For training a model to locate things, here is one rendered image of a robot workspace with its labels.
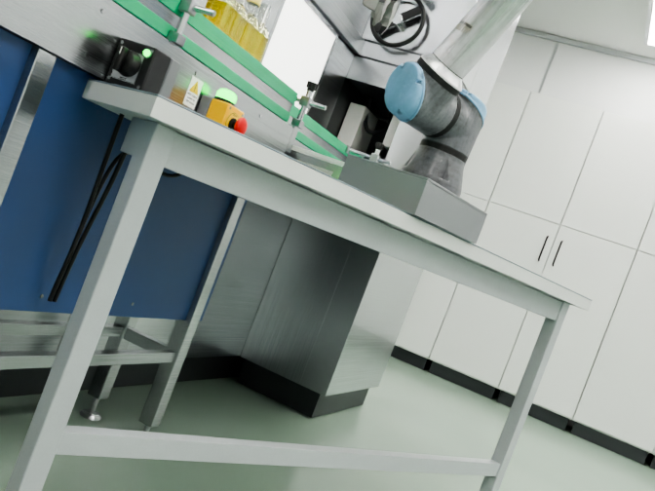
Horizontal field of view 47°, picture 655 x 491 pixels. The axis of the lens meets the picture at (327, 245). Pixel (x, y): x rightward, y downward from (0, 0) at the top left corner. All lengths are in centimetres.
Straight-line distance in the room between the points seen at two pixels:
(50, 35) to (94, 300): 41
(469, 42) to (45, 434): 109
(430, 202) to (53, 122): 76
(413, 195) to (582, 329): 386
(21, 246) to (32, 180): 12
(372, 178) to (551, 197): 386
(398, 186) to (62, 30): 74
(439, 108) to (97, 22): 73
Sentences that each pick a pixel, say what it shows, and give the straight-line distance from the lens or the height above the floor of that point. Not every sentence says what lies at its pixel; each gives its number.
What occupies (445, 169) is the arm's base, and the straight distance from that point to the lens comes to 171.
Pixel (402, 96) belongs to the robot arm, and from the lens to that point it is 164.
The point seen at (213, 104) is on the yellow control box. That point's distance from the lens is 157.
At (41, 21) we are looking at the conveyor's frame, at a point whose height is 79.
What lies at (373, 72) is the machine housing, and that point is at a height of 129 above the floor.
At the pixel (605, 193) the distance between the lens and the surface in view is 546.
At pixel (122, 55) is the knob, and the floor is 80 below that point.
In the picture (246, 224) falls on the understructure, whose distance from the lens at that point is 257.
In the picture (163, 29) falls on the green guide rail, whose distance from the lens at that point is 148.
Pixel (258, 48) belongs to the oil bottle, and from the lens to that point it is 198.
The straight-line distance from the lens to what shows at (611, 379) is 537.
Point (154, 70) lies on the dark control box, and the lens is 133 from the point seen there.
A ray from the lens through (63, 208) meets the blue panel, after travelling 141.
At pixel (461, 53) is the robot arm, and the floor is 110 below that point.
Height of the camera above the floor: 64
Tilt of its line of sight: level
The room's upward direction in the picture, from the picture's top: 21 degrees clockwise
